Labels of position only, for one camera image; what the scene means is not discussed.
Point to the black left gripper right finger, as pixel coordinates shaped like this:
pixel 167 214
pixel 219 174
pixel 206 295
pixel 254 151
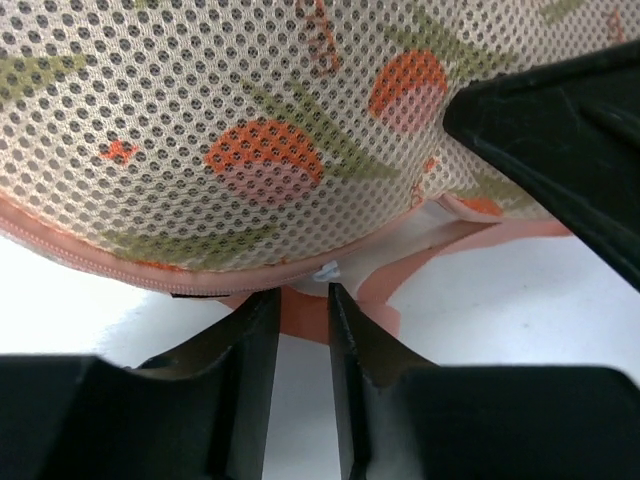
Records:
pixel 400 416

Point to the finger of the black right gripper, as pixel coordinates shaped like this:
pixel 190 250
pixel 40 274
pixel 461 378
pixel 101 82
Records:
pixel 568 134

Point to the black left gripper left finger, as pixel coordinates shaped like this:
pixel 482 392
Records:
pixel 198 411

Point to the floral pink mesh laundry bag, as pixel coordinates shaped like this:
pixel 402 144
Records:
pixel 222 147

